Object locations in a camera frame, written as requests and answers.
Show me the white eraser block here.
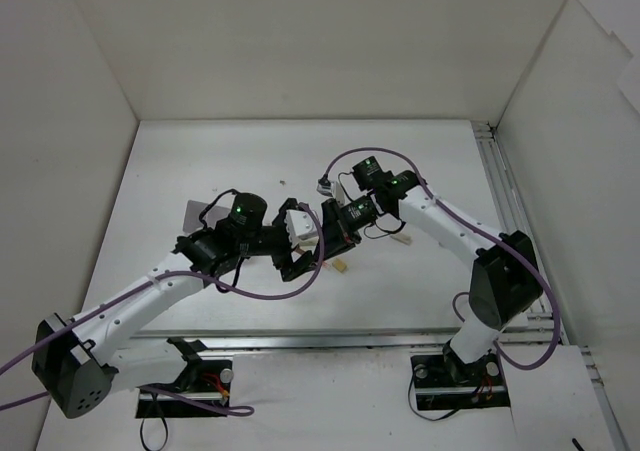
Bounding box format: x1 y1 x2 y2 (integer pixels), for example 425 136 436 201
390 233 412 246

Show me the white divided organizer box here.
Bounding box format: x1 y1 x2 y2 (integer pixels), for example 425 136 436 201
182 199 236 235

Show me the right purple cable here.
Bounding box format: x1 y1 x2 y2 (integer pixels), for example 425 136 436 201
317 146 564 370

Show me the aluminium front rail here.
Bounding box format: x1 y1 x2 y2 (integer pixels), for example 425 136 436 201
74 326 591 357

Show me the tan eraser block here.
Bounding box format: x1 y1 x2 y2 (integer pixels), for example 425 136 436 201
332 259 348 273

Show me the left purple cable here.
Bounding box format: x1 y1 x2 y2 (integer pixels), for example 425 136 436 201
0 205 331 417

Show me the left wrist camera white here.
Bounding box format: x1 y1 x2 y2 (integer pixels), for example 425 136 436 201
284 210 318 248

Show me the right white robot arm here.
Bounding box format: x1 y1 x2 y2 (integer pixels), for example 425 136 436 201
317 156 545 383

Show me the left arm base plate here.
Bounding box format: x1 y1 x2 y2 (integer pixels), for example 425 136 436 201
135 360 233 450

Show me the aluminium right rail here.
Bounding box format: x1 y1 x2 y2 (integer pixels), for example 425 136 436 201
471 121 629 450

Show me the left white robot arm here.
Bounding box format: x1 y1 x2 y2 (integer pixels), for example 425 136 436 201
32 193 326 419

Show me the purple cable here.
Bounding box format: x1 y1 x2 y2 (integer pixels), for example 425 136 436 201
0 205 331 417
317 146 564 370

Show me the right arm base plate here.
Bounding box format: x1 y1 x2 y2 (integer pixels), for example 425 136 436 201
407 353 511 422

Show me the aluminium rail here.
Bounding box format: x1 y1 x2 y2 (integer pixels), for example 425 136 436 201
471 121 629 450
74 326 591 357

